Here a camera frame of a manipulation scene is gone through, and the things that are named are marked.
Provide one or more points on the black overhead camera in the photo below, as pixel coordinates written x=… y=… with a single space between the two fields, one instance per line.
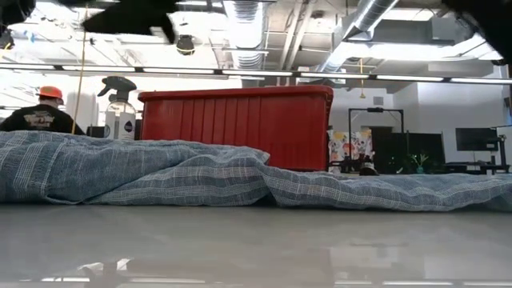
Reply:
x=185 y=45

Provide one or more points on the small black monitor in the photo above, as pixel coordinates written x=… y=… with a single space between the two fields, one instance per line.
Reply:
x=476 y=139

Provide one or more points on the small potted plant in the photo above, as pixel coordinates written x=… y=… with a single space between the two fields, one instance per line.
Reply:
x=418 y=162

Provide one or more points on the clear spray bottle grey trigger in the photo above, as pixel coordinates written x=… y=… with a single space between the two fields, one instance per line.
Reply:
x=120 y=120

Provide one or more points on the blue white striped shirt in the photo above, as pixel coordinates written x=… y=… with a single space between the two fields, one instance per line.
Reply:
x=160 y=172

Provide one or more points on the red plastic bin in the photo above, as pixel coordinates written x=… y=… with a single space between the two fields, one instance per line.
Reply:
x=240 y=128

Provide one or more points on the large black screen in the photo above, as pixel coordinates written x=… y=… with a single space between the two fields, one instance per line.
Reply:
x=416 y=144

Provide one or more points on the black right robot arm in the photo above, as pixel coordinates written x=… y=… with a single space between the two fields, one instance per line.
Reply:
x=488 y=20

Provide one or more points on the silver smooth ventilation duct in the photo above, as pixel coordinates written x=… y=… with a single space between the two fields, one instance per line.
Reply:
x=360 y=28

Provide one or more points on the LED light bar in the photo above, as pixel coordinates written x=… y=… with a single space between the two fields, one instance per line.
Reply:
x=256 y=73

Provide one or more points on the black frame stand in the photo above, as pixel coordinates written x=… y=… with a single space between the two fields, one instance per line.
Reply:
x=376 y=109

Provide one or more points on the person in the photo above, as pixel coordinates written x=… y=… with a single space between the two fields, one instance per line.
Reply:
x=40 y=118

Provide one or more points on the floral patterned cloth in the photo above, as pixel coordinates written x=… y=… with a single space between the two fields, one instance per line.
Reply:
x=348 y=146

